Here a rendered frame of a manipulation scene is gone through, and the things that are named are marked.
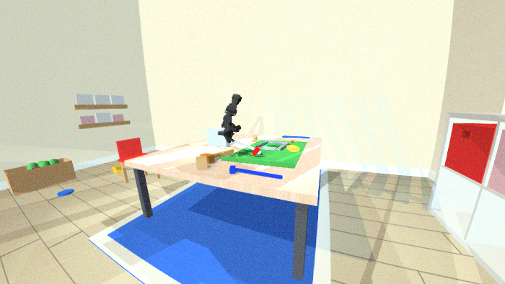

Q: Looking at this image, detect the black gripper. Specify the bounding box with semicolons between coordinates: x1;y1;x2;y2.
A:
217;122;235;143

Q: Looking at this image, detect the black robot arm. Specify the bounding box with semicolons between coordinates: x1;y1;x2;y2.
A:
221;94;242;133

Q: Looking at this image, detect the tan cube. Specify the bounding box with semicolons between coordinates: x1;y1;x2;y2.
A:
196;156;208;170

